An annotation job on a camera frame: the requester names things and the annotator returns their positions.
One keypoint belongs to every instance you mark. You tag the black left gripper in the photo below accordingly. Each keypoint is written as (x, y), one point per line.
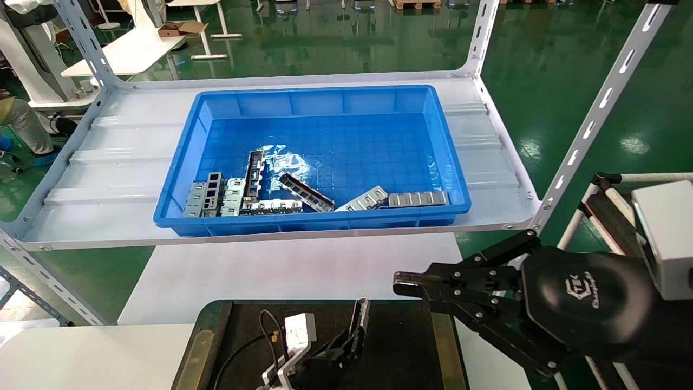
(319, 371)

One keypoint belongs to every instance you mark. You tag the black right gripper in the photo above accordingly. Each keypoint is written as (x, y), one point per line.
(590, 303)

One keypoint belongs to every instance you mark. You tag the silver metal bracket part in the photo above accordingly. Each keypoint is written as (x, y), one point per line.
(417, 199)
(253, 187)
(306, 192)
(361, 319)
(365, 199)
(215, 206)
(195, 203)
(234, 197)
(270, 207)

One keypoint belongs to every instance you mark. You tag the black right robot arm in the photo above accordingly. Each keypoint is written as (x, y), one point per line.
(674, 336)

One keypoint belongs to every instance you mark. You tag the black container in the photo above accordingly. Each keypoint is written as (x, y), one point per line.
(400, 346)

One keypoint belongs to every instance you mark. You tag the black cart pad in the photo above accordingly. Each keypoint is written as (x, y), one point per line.
(612, 219)

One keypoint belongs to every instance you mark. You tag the blue plastic bin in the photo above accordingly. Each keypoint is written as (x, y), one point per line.
(346, 135)

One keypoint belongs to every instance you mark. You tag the white perforated rack upright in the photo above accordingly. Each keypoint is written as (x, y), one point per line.
(54, 279)
(86, 46)
(612, 92)
(484, 32)

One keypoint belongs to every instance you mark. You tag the wooden pallet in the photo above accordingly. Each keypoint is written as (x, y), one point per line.
(417, 4)

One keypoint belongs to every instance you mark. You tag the white table with legs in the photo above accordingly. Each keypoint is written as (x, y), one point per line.
(208, 56)

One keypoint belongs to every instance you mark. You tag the blue shoe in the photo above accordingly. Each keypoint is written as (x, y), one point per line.
(47, 157)

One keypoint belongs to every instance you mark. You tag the brown cardboard box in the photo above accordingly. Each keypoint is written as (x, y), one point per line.
(181, 28)

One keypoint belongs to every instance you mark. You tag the white desk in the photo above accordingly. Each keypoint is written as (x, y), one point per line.
(130, 54)

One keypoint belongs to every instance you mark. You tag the person's grey trouser leg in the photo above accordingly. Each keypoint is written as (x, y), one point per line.
(21, 122)

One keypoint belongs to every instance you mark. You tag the white floor stand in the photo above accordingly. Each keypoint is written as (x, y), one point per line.
(108, 25)

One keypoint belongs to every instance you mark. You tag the white machine column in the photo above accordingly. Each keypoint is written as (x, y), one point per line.
(32, 59)

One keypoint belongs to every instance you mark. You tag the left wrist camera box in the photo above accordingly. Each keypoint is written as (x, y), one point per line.
(300, 327)

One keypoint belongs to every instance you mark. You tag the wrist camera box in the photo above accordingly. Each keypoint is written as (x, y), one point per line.
(300, 327)
(668, 238)

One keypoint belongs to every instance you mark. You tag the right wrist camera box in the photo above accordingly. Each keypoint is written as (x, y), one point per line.
(668, 238)

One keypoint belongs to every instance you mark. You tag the white tubular cart frame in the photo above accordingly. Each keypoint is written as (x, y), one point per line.
(660, 177)

